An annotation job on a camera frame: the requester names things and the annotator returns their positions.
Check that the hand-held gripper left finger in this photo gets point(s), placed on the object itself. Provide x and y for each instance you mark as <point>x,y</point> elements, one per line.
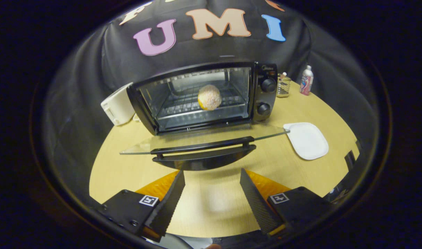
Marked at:
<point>169,204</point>

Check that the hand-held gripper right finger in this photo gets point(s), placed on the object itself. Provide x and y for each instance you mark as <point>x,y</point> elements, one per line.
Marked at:
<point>256,204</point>

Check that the black toaster oven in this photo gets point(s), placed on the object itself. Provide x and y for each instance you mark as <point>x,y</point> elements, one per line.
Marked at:
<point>263,93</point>

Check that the sugar-coated bread bun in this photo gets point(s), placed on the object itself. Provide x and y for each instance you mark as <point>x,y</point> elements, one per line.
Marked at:
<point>209,97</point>

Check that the white bread toaster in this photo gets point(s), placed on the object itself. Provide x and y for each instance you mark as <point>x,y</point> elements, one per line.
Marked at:
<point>119,105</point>

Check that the white square plate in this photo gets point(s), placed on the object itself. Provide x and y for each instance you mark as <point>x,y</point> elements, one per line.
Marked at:
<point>306,140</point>

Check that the black box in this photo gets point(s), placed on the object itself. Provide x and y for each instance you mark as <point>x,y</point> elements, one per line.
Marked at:
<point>350,159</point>

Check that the pink and silver drink bottle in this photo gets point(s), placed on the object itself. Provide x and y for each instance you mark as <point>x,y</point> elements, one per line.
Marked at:
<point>306,81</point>

